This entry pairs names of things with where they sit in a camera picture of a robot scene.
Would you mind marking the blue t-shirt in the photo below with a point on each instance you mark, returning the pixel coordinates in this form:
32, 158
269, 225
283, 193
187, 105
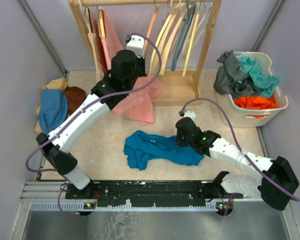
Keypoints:
141, 147

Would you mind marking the orange hanger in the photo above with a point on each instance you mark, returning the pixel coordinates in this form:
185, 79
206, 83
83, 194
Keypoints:
152, 21

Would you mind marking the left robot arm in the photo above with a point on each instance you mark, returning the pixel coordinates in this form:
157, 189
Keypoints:
126, 67

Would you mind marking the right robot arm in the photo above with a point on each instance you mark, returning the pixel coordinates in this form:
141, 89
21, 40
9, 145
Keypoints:
271, 179

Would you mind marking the pink hanging t-shirt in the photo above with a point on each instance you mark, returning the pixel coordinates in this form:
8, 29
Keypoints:
136, 106

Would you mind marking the cream wooden hanger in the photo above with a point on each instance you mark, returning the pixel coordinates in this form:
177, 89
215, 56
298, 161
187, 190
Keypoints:
162, 42

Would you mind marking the brown shirt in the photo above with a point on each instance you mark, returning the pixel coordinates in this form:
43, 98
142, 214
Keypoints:
75, 97

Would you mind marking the grey shirt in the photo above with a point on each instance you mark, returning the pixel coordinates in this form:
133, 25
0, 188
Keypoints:
231, 80

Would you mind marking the yellow shirt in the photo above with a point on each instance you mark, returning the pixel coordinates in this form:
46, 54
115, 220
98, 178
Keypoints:
60, 84

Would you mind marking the light blue ribbed shirt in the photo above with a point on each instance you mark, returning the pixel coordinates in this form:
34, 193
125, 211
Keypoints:
53, 110

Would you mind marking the orange shirt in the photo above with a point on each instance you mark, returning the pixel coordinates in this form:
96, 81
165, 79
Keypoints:
256, 102

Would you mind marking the beige hanging t-shirt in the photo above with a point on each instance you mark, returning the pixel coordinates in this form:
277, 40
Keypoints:
98, 54

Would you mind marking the yellow hanger holding pink shirt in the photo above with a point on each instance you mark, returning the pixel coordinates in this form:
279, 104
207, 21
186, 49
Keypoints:
101, 18

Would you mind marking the light wooden hanger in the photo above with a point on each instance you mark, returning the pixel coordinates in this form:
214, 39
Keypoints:
171, 31

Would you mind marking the teal shirt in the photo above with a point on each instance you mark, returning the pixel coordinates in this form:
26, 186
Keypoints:
267, 83

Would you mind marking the blue hanger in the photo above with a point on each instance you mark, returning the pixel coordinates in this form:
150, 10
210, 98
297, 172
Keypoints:
183, 33

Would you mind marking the white hanger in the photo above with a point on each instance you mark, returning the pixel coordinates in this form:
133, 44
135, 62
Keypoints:
200, 28

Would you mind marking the wooden clothes rack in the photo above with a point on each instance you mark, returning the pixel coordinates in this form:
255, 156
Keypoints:
178, 88

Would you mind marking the white laundry basket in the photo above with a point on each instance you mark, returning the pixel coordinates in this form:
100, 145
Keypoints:
248, 118

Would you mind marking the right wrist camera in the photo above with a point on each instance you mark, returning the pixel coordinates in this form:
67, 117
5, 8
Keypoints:
188, 113

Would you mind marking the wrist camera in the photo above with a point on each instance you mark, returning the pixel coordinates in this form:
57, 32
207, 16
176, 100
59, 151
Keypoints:
135, 43
188, 113

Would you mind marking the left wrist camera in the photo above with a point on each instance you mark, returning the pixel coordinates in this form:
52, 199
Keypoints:
135, 43

